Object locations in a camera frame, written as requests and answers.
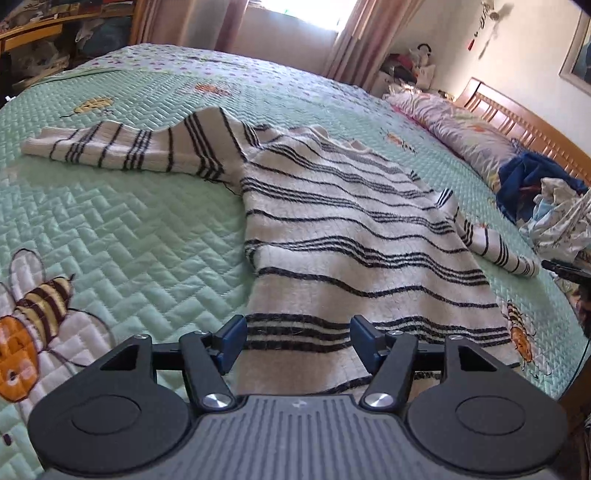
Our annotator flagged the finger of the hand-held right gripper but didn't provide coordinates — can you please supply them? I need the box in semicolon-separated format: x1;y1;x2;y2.
541;259;591;283

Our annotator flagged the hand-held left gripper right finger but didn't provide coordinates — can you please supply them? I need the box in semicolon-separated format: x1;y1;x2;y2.
350;315;506;412

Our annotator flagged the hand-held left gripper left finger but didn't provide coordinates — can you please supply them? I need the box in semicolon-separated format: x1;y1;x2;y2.
99;315;249;412

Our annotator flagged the white black-striped knit sweater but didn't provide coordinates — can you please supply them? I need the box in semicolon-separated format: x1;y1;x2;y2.
21;107;541;398

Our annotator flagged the pile of light clothes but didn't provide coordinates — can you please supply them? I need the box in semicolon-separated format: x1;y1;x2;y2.
519;178;591;264

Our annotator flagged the blue garment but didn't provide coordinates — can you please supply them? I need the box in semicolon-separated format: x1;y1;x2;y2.
496;151;591;224

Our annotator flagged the wooden slatted headboard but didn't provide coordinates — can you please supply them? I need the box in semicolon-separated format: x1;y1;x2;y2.
455;78;591;185

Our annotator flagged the green quilted bed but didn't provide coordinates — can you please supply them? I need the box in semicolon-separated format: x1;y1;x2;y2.
0;42;587;462

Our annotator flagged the floral pillow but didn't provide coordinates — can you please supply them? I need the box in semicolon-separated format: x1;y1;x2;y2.
385;90;522;195

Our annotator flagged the white plush toy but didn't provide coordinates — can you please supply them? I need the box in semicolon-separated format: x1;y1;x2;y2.
409;43;437;88

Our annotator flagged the blue cloth bundle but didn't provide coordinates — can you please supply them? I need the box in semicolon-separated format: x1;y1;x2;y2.
81;21;132;56

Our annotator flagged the bright window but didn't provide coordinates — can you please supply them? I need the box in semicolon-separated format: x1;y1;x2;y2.
245;0;358;33

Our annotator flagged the wooden desk with drawers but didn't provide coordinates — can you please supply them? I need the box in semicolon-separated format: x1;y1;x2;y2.
0;9;134;51

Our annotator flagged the framed wall picture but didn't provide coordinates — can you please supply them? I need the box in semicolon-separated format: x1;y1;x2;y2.
558;18;591;97

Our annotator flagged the wall lamp with tassel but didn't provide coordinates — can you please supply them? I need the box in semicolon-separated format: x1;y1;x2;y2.
466;0;515;51

